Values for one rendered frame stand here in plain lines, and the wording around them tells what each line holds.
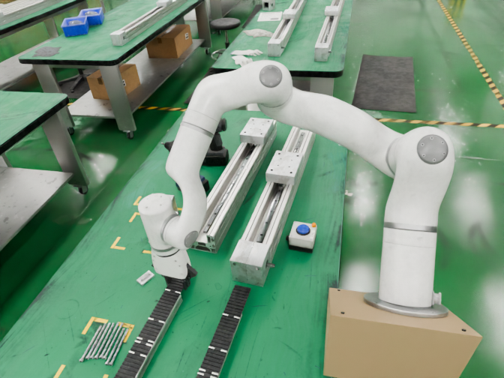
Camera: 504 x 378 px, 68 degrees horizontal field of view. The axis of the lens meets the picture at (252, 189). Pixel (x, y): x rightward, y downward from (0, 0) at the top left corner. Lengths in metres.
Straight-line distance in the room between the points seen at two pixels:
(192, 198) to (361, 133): 0.44
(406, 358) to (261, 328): 0.38
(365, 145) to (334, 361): 0.52
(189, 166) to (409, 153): 0.52
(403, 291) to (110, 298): 0.84
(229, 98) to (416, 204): 0.51
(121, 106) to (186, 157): 2.58
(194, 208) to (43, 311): 0.62
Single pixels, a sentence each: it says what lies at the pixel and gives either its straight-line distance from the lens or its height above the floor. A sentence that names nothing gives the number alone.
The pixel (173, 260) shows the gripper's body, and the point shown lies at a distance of 1.07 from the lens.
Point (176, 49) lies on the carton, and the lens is 4.83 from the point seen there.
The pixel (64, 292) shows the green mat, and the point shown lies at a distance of 1.36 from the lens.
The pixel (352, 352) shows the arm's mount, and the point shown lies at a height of 0.91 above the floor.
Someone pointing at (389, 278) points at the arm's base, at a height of 1.00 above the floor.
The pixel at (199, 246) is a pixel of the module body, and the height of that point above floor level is 0.78.
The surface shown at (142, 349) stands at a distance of 1.10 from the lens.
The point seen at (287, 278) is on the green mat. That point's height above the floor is 0.78.
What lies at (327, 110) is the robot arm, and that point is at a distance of 0.94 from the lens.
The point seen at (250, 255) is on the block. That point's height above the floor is 0.87.
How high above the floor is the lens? 1.73
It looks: 38 degrees down
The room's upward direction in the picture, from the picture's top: 5 degrees counter-clockwise
